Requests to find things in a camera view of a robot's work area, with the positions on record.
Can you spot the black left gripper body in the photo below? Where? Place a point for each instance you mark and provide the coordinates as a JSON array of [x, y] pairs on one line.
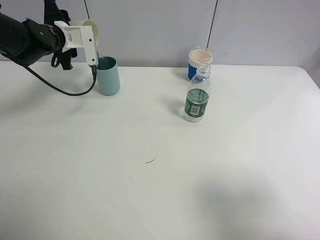
[[59, 57]]

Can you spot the pale green plastic cup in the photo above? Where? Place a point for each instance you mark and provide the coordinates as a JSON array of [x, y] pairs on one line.
[[88, 22]]

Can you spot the clear water bottle green label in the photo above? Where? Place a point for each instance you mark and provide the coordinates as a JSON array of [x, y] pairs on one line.
[[198, 94]]

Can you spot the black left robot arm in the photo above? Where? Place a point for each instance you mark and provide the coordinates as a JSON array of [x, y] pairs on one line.
[[29, 41]]

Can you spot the teal plastic cup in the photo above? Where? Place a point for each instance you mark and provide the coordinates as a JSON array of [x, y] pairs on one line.
[[108, 76]]

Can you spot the blue and white paper cup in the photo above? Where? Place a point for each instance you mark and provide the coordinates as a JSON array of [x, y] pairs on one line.
[[196, 57]]

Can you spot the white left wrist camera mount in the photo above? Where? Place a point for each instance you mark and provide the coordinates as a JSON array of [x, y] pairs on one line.
[[79, 37]]

